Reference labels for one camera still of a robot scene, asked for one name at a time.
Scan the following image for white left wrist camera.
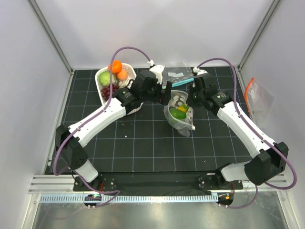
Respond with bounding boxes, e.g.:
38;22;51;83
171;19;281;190
147;60;165;85

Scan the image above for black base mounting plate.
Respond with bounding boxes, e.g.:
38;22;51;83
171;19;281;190
88;171;243;193

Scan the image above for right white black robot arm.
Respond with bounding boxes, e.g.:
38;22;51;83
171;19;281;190
187;70;288;189

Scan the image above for green toy bell pepper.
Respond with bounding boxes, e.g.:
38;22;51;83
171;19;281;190
170;108;186;120

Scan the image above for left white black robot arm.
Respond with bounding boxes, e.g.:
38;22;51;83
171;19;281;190
55;65;172;191

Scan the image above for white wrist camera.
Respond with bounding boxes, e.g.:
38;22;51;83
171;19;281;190
193;67;208;76
147;60;165;85

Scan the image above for white perforated plastic basket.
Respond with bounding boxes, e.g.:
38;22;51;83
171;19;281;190
95;63;136;105

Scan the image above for yellow green toy mango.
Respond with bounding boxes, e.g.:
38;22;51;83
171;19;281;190
177;104;189;113

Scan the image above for dark red toy grapes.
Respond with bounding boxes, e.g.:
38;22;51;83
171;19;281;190
101;84;119;101

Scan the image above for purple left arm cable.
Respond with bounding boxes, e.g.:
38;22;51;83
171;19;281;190
52;46;152;208

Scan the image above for clear orange-zipper bag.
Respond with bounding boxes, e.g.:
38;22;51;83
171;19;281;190
244;78;275;130

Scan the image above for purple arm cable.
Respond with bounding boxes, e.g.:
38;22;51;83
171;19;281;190
197;58;298;208
52;46;152;208

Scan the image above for peach toy fruit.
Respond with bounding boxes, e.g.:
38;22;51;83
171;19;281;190
117;69;128;81

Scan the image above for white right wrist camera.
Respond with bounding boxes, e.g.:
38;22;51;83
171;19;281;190
193;67;208;76

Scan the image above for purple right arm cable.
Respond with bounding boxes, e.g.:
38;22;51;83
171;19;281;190
197;58;298;208

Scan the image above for green toy cabbage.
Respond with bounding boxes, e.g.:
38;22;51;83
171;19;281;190
99;71;117;86

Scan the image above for orange toy fruit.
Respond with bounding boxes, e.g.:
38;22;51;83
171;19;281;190
108;60;122;74

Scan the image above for clear blue-zipper bag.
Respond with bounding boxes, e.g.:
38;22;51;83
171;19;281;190
162;62;193;89

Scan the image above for aluminium front rail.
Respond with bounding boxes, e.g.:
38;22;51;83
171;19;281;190
28;172;290;203

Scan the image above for clear white-dotted zip bag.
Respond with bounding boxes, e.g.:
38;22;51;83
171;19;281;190
163;90;196;137

